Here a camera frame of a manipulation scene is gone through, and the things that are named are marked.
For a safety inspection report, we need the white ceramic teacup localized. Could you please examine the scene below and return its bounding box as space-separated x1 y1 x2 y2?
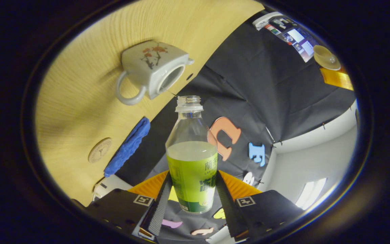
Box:
115 40 195 105

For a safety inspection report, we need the ceiling light panel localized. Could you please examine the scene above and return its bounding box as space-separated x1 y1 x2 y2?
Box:
295 178 327 209

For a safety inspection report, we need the computer monitor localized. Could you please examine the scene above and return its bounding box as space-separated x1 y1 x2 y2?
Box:
264 15 321 63

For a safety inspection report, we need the blue towel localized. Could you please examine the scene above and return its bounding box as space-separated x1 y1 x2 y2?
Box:
104 117 151 177

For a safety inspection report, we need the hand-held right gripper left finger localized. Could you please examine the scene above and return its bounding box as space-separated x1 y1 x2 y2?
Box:
86 170 174 238

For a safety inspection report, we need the round wooden coaster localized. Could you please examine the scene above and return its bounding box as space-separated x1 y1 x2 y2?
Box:
88 137 112 163

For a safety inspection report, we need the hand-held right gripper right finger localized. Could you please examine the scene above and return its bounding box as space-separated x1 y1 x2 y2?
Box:
215 170 304 240

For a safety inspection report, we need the green label water bottle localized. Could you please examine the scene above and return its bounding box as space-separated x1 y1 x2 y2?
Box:
165 96 218 215

